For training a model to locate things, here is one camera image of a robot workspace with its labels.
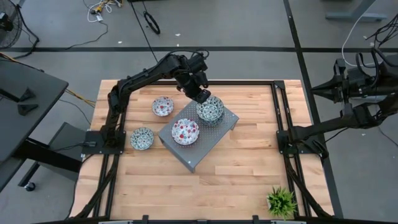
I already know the grey perforated metal shelf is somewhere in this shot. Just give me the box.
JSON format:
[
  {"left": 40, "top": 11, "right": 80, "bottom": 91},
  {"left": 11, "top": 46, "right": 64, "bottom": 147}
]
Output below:
[{"left": 157, "top": 93, "right": 240, "bottom": 174}]

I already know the black office desk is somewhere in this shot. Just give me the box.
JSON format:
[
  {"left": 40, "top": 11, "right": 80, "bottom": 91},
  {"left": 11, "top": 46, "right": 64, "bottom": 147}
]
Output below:
[{"left": 0, "top": 58, "right": 69, "bottom": 192}]

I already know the white cable bundle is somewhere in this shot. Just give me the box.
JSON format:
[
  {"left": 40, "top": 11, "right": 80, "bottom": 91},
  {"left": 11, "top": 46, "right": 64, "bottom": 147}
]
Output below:
[{"left": 86, "top": 0, "right": 123, "bottom": 24}]

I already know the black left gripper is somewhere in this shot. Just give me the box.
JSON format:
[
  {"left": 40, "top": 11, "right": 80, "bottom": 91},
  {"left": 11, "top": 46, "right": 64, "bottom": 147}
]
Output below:
[{"left": 177, "top": 72, "right": 213, "bottom": 105}]

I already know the black desk leg base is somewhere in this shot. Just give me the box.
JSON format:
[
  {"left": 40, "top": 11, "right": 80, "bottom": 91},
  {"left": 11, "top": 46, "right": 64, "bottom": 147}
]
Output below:
[{"left": 12, "top": 121, "right": 86, "bottom": 192}]

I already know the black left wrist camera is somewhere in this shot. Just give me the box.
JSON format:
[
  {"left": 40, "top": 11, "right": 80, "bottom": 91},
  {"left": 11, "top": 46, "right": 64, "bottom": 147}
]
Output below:
[{"left": 188, "top": 53, "right": 208, "bottom": 73}]

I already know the black wedge bracket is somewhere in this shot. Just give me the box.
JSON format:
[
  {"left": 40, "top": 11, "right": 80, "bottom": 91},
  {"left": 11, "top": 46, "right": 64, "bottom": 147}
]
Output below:
[
  {"left": 17, "top": 104, "right": 40, "bottom": 117},
  {"left": 18, "top": 88, "right": 37, "bottom": 102}
]

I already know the red floral ceramic bowl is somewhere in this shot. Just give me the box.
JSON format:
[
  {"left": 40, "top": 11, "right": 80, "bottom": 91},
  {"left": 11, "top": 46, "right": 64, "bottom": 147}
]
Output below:
[
  {"left": 171, "top": 118, "right": 200, "bottom": 146},
  {"left": 151, "top": 96, "right": 175, "bottom": 118}
]

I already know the thin black floor cable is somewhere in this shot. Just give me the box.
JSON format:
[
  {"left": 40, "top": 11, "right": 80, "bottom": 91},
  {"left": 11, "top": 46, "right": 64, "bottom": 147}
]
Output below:
[{"left": 64, "top": 21, "right": 109, "bottom": 50}]

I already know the black floor fan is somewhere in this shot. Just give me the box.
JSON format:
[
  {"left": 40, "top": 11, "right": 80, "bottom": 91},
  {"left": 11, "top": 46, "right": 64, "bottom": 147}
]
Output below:
[{"left": 0, "top": 0, "right": 23, "bottom": 50}]

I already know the grey desk leg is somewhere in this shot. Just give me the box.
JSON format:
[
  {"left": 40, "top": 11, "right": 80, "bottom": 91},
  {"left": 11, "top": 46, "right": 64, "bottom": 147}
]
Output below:
[{"left": 325, "top": 0, "right": 388, "bottom": 23}]

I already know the black cable bunch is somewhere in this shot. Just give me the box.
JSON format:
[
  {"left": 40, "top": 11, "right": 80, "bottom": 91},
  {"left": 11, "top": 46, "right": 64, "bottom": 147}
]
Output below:
[{"left": 365, "top": 14, "right": 398, "bottom": 50}]

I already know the long white cable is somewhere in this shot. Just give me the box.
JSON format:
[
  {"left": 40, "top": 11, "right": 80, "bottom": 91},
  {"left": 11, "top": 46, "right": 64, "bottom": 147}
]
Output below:
[{"left": 341, "top": 0, "right": 379, "bottom": 68}]

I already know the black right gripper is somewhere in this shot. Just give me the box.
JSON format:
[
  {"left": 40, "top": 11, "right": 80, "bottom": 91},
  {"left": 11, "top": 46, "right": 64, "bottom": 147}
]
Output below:
[{"left": 311, "top": 58, "right": 379, "bottom": 118}]

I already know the yellow cable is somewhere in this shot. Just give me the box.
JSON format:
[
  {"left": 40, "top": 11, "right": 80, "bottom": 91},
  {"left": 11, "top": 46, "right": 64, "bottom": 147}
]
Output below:
[
  {"left": 0, "top": 51, "right": 96, "bottom": 108},
  {"left": 92, "top": 0, "right": 118, "bottom": 14}
]

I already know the small green potted plant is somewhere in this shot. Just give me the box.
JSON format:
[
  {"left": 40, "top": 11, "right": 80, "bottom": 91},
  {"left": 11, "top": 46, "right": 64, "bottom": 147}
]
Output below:
[{"left": 266, "top": 185, "right": 299, "bottom": 221}]

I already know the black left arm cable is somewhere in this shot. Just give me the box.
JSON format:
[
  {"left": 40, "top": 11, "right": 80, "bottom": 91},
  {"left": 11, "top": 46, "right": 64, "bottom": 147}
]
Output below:
[{"left": 167, "top": 47, "right": 211, "bottom": 60}]

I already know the coiled black cable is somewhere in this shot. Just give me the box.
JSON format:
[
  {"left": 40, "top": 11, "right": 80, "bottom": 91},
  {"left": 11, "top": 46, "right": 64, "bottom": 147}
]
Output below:
[{"left": 143, "top": 11, "right": 161, "bottom": 35}]

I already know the black aluminium table frame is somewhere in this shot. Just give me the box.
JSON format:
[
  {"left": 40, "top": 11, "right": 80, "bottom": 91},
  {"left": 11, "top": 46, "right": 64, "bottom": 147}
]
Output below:
[{"left": 70, "top": 70, "right": 345, "bottom": 224}]

